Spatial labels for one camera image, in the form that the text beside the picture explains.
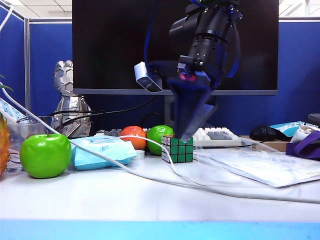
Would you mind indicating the orange pineapple with leaves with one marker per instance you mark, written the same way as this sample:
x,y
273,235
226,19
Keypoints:
x,y
3,145

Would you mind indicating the blue office partition panel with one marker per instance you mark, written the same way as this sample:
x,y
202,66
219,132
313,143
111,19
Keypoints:
x,y
50,62
12,62

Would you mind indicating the white and grey keyboard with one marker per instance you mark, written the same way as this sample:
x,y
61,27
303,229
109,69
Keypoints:
x,y
220,136

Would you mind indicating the grey monitor stand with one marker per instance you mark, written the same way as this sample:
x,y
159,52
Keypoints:
x,y
168,110

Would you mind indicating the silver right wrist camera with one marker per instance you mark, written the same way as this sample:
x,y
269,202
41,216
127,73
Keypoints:
x,y
145,77

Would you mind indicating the clear plastic document sleeve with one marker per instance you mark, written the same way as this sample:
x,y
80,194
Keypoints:
x,y
262,167

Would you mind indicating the clear plastic container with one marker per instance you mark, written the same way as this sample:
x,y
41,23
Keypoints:
x,y
22,130

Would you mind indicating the black computer mouse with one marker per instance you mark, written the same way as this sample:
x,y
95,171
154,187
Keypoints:
x,y
261,132

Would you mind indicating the grey partition post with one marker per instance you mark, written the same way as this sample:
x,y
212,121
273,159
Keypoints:
x,y
27,75

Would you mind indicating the blue and white pack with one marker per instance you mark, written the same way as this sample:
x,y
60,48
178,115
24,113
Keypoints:
x,y
287,125

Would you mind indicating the white cup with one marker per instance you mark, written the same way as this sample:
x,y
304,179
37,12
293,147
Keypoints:
x,y
300,133

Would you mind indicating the small white round container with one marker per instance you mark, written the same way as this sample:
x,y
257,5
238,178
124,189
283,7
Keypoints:
x,y
140,155

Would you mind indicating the silver figurine statue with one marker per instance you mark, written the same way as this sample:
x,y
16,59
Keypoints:
x,y
63,77

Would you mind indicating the small green stickered fruit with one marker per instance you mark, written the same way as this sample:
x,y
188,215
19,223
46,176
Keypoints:
x,y
156,136

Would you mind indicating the purple cloth bag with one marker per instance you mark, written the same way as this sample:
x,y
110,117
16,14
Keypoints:
x,y
307,147

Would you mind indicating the brown cardboard board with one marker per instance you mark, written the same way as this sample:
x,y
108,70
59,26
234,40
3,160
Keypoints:
x,y
270,146

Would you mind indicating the black computer monitor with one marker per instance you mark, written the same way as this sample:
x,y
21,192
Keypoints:
x,y
112,50

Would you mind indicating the white power strip blue sockets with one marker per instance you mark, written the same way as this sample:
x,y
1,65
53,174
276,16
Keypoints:
x,y
10,111

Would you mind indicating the orange fruit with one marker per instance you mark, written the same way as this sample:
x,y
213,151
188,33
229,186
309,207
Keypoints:
x,y
132,143

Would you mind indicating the Rubik's cube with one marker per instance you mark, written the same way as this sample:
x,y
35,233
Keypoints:
x,y
181,152

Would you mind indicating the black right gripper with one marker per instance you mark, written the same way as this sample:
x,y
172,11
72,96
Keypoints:
x,y
207,50

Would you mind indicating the dark grey round object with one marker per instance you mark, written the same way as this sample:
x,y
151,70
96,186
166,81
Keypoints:
x,y
313,118

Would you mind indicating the blue wet wipes pack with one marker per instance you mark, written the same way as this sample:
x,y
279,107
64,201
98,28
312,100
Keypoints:
x,y
87,162

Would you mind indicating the large green apple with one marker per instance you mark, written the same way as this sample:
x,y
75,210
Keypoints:
x,y
45,157

